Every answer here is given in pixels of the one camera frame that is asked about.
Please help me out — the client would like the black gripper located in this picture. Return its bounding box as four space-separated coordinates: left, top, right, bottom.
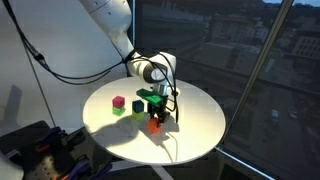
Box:
147 95 170 127

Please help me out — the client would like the orange block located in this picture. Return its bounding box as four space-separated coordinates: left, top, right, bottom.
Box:
146 118 163 135

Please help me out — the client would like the yellow-green block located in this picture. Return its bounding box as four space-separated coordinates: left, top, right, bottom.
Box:
131 110 146 121

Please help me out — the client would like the blue block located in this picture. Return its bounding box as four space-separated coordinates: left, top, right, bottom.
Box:
131 99 145 114

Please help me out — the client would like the green block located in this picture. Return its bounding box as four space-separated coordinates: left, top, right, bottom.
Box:
111 106 127 118

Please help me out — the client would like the pink block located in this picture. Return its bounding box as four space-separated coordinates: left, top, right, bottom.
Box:
112 95 126 110

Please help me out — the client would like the white table leg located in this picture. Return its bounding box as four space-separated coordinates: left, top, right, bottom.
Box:
151 164 176 180

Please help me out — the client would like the purple clamp with orange tips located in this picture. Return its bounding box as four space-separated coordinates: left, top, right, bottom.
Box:
61 159 113 180
34 125 63 154

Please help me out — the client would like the perforated metal board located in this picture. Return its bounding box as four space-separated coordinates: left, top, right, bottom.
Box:
29 154 68 180

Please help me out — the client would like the black mounting base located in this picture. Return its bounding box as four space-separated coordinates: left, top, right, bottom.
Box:
0 119 114 180

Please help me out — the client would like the white rounded object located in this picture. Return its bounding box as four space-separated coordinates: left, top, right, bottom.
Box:
0 153 25 180

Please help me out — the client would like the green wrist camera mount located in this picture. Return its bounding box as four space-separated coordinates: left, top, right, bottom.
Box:
135 87 164 105

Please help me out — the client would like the metal window sill rail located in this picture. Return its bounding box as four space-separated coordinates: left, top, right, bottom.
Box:
214 146 278 180

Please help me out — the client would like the metal window frame bar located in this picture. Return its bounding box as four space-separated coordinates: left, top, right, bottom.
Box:
219 0 295 148

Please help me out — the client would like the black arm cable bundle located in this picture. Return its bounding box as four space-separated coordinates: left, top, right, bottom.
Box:
1 0 134 86

